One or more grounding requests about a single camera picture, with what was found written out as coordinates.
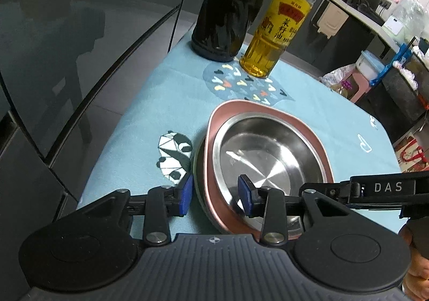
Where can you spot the black kitchen appliance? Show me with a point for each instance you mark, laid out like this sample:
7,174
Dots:
367,2

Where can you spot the red plastic bag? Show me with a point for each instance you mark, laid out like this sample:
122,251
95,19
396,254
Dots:
412,153

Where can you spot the black bin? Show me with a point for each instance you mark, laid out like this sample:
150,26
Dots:
402,89

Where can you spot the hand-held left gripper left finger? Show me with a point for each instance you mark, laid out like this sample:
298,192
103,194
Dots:
186,195

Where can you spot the plastic-covered white appliance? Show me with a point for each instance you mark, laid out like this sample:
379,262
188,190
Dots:
405,19

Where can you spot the yellow oil bottle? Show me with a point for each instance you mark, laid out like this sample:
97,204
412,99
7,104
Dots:
268,46

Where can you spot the plastic container with blue lid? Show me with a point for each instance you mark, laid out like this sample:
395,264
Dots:
367,68

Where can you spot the white plastic bag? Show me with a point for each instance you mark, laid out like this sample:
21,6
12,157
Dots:
335,74

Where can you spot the pink stool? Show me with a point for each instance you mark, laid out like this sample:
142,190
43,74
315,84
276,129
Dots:
358,86

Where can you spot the white hanging board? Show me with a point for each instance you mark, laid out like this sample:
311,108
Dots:
330,19

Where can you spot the person's right hand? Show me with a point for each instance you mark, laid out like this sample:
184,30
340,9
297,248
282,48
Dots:
419,274

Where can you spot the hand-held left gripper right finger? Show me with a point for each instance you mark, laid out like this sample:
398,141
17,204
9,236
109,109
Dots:
246,195

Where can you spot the teal printed tablecloth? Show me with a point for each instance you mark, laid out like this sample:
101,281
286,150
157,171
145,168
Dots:
150,103

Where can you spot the stainless steel bowl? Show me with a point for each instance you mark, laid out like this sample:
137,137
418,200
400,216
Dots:
261,153

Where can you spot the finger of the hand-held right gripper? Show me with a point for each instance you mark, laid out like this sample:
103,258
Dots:
338,188

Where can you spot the bottle with purple cap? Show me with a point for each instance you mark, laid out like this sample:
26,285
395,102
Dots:
340,90

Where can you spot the dark vinegar bottle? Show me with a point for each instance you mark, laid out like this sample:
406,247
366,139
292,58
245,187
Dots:
224,19

